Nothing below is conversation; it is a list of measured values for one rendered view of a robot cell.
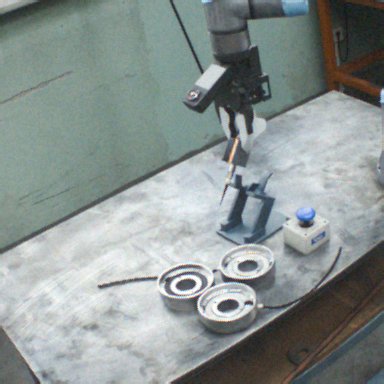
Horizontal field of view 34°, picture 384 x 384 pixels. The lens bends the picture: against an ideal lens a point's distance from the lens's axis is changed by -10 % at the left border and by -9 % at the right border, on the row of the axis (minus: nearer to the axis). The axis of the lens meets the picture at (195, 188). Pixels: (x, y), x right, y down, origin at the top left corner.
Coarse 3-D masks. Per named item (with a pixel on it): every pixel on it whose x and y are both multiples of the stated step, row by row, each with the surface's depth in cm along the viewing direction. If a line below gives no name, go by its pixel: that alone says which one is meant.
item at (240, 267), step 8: (240, 248) 128; (248, 248) 128; (256, 248) 128; (264, 248) 127; (224, 256) 127; (232, 256) 128; (264, 256) 126; (272, 256) 124; (224, 264) 126; (240, 264) 126; (248, 264) 127; (256, 264) 126; (272, 264) 122; (224, 272) 123; (240, 272) 123; (248, 272) 123; (256, 272) 122; (264, 272) 120; (272, 272) 122; (224, 280) 123; (232, 280) 121; (240, 280) 120; (248, 280) 120; (256, 280) 120; (264, 280) 121; (256, 288) 122
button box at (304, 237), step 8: (288, 224) 131; (296, 224) 130; (304, 224) 129; (312, 224) 129; (320, 224) 129; (328, 224) 129; (288, 232) 131; (296, 232) 128; (304, 232) 128; (312, 232) 127; (320, 232) 129; (328, 232) 130; (288, 240) 132; (296, 240) 129; (304, 240) 127; (312, 240) 128; (320, 240) 129; (296, 248) 130; (304, 248) 128; (312, 248) 129
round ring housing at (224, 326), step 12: (216, 288) 119; (228, 288) 120; (240, 288) 119; (252, 288) 117; (204, 300) 118; (216, 300) 117; (228, 300) 117; (240, 300) 116; (252, 300) 116; (204, 312) 115; (216, 312) 114; (240, 312) 114; (252, 312) 112; (216, 324) 112; (228, 324) 111; (240, 324) 112
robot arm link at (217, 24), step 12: (204, 0) 113; (216, 0) 111; (228, 0) 111; (240, 0) 111; (204, 12) 116; (216, 12) 113; (228, 12) 112; (240, 12) 112; (216, 24) 114; (228, 24) 114; (240, 24) 114
